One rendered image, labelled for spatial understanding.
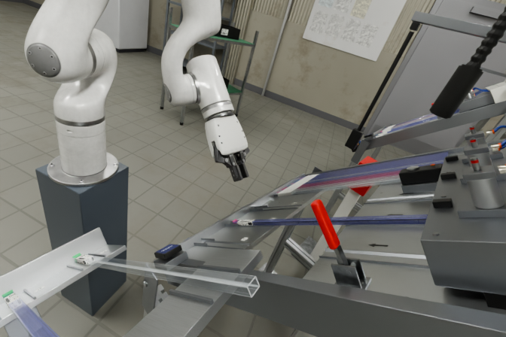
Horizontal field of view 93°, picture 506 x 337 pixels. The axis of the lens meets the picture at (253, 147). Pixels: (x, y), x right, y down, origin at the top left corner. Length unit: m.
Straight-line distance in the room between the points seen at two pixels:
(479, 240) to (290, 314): 0.23
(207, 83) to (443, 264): 0.55
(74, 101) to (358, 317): 0.76
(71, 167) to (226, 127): 0.49
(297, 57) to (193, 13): 3.85
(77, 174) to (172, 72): 0.47
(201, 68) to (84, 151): 0.43
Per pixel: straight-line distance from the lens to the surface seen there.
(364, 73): 4.35
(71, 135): 0.83
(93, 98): 0.81
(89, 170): 0.90
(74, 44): 0.69
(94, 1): 0.71
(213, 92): 0.63
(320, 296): 0.34
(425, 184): 0.61
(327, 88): 4.39
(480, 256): 0.30
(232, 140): 0.62
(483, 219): 0.33
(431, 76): 4.46
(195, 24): 0.61
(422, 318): 0.30
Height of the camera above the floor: 1.27
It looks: 28 degrees down
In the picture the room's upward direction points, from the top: 17 degrees clockwise
